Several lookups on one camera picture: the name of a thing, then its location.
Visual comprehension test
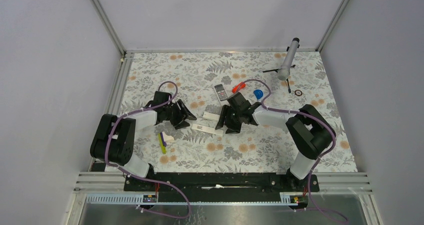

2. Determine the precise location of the blue bottle cap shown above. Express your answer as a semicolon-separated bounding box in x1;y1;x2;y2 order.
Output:
253;89;264;101

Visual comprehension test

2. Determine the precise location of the grey microphone on stand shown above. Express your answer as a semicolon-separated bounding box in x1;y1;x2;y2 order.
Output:
263;37;300;94

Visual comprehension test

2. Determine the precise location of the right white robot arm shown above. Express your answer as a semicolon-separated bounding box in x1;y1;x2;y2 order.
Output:
215;92;336;191

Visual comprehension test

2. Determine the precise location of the orange cylinder block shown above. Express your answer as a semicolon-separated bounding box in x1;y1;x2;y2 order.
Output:
231;82;246;94

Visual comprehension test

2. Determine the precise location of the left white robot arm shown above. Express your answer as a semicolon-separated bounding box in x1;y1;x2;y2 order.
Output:
90;91;197;191

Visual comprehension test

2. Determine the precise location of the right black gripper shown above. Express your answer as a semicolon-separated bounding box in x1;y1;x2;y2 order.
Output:
215;104;243;135

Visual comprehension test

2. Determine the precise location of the white rectangular stick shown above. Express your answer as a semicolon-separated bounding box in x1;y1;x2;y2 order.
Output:
191;123;224;137

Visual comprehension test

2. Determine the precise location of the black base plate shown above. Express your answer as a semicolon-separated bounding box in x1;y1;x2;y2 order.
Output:
123;172;320;203

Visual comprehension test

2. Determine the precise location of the white remote control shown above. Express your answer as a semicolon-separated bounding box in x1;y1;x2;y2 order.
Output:
213;84;229;106

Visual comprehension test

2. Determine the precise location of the purple green block stack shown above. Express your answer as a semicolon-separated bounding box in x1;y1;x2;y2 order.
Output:
157;132;175;155

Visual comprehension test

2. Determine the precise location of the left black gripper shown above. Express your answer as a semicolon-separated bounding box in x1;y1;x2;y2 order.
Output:
163;99;196;129

